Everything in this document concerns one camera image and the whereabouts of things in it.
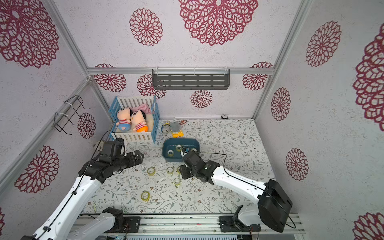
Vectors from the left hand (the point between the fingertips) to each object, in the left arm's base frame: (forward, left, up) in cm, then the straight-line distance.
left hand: (137, 159), depth 77 cm
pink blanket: (+46, +7, -6) cm, 47 cm away
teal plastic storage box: (+18, -14, -18) cm, 30 cm away
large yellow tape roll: (+2, -3, -18) cm, 18 cm away
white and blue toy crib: (+36, 0, -8) cm, 37 cm away
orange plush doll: (+35, +9, -6) cm, 36 cm away
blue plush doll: (+38, +20, -7) cm, 44 cm away
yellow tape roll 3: (+2, -15, -18) cm, 23 cm away
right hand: (-2, -26, -8) cm, 27 cm away
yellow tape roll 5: (-15, -4, -17) cm, 23 cm away
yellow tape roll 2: (+18, -19, -18) cm, 32 cm away
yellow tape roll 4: (+1, -20, -18) cm, 27 cm away
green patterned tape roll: (-5, -20, -18) cm, 27 cm away
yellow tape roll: (+14, -14, -18) cm, 27 cm away
